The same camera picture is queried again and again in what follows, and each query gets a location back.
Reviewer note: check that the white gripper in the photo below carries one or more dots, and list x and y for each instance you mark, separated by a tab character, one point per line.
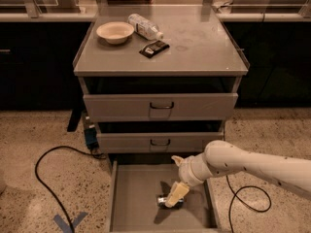
186	171

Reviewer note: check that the redbull can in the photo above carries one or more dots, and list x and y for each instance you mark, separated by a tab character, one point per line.
161	202

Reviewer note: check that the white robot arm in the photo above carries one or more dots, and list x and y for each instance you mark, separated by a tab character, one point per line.
221	158

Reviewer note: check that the middle grey drawer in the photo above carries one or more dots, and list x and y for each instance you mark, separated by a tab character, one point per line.
156	142

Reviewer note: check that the bottom grey open drawer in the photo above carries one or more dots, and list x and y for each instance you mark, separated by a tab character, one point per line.
134	204

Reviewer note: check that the top grey drawer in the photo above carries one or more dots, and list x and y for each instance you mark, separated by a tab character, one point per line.
162	107

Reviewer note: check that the grey drawer cabinet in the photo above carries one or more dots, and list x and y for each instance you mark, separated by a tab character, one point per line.
201	59

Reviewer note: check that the blue power adapter box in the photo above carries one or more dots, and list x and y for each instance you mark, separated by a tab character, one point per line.
90	137

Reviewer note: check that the black snack packet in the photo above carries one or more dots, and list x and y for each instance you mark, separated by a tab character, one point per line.
154	48

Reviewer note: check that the clear plastic water bottle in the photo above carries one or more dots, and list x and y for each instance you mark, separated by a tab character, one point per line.
145	27

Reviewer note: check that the white bowl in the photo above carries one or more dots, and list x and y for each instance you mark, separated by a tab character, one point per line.
115	33

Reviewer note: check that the dark lab bench cabinets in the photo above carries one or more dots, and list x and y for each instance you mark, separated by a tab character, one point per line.
38	60

